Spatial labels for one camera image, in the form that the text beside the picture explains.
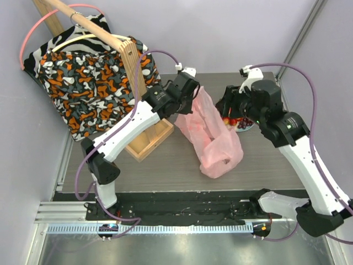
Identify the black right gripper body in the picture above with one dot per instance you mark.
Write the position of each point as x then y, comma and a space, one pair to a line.
230, 100

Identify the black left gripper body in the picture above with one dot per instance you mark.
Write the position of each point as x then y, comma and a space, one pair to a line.
187, 105

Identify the dark red grape bunch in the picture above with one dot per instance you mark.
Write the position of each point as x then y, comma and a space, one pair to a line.
245, 124

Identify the pink plastic bag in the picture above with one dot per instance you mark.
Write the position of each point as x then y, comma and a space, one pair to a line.
217, 147

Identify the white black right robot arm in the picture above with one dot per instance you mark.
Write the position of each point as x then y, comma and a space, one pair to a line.
260, 101

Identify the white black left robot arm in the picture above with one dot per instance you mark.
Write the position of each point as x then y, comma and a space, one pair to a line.
155, 105

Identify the light blue round plate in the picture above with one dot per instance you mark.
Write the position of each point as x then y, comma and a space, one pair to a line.
237, 130

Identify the wooden clothes rack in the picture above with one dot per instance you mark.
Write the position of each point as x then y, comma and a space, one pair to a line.
151, 137

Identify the orange black patterned garment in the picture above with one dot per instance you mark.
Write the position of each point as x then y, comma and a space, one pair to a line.
87, 84

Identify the cream hanger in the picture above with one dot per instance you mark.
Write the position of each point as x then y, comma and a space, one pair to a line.
87, 36

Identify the pink hanger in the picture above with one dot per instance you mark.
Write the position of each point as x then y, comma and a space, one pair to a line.
48, 11

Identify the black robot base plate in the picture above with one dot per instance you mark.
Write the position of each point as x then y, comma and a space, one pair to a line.
191, 208

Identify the white slotted cable duct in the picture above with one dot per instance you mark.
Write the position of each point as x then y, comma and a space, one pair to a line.
105, 229

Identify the aluminium corner post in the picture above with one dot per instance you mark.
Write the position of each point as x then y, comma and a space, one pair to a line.
305, 29

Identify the aluminium frame rail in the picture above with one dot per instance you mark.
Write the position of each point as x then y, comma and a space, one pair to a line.
60, 212

